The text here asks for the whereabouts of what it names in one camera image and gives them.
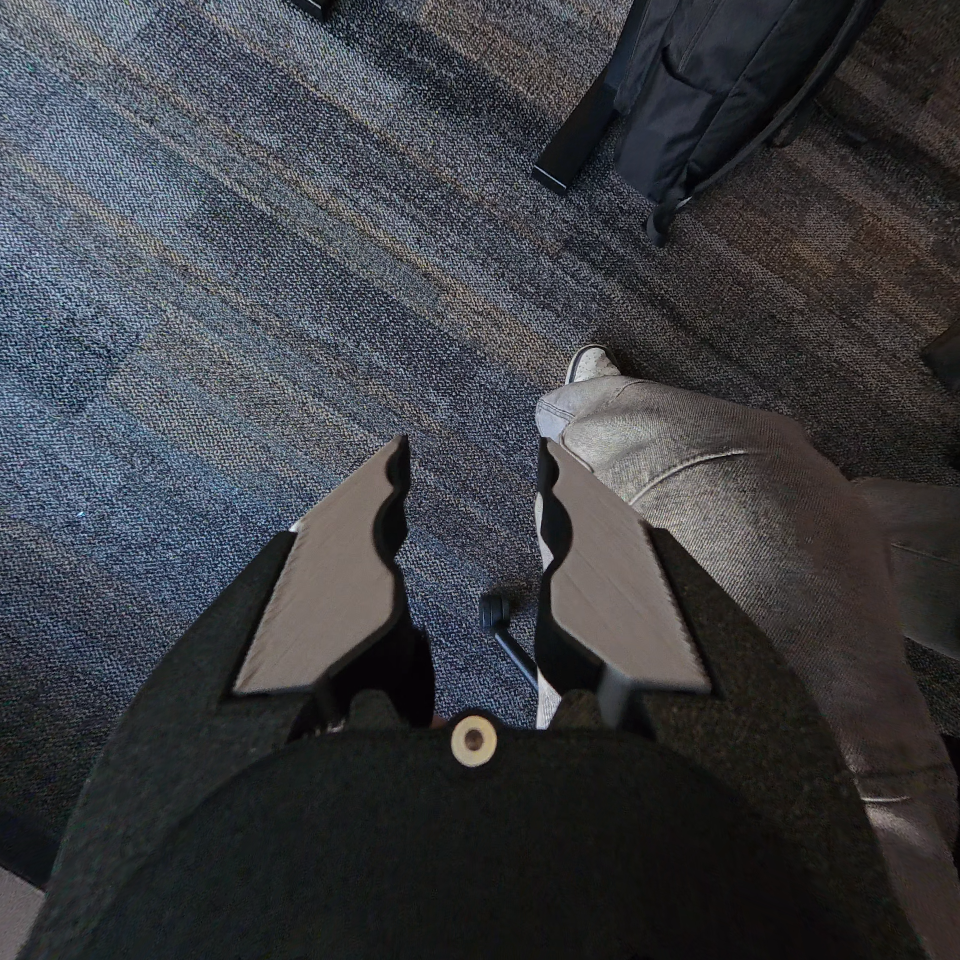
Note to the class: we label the dark backpack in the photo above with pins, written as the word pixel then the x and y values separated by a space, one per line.
pixel 712 90

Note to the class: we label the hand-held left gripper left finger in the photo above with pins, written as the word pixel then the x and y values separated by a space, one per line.
pixel 322 600

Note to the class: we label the black and white sneaker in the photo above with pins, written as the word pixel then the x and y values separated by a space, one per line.
pixel 592 364

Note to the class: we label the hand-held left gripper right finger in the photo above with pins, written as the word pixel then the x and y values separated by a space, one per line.
pixel 630 600

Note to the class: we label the black desk leg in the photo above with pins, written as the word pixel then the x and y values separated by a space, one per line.
pixel 577 142
pixel 311 7

